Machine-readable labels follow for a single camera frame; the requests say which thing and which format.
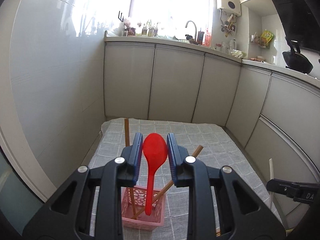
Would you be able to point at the white kitchen cabinets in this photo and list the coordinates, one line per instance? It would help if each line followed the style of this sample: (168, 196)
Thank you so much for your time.
(261, 119)

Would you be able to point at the red bottle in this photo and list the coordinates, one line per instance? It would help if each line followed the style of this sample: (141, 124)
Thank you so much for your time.
(207, 40)

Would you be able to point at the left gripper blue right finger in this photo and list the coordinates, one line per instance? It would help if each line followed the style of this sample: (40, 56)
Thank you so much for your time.
(177, 155)

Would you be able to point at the grey checked tablecloth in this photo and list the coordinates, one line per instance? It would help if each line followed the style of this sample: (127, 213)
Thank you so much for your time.
(221, 204)

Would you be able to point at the chrome kitchen faucet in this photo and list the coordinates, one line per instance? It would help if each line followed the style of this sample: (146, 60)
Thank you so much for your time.
(191, 25)

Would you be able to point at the black range hood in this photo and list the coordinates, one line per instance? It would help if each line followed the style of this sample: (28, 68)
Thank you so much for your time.
(299, 23)

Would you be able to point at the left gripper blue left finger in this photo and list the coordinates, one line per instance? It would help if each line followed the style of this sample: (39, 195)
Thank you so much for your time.
(132, 155)

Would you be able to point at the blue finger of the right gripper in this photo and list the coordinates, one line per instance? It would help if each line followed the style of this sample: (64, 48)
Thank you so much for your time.
(286, 188)

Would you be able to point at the white plastic spoon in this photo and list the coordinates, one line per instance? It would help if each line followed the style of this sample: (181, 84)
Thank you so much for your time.
(271, 194)

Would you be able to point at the black wok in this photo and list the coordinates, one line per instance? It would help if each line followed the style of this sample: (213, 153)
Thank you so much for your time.
(295, 60)

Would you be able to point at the yellow snack bag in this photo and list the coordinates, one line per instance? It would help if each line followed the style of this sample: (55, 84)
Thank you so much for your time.
(265, 38)

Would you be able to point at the red plastic spoon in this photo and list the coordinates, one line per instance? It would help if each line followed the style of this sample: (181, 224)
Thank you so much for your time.
(156, 152)

